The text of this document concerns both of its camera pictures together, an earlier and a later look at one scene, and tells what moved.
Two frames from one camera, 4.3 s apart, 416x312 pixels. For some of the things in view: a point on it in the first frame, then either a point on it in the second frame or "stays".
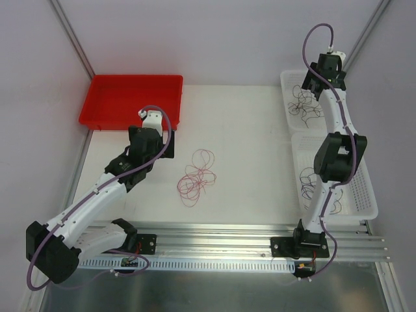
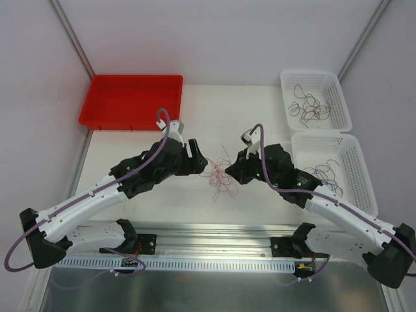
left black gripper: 169,145 -> 186,158
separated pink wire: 197,177 -> 220,176
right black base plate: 296,247 stays
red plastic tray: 113,101 stays
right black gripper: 312,84 -> 246,167
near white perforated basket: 355,201 stays
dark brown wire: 305,104 stays
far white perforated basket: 304,113 stays
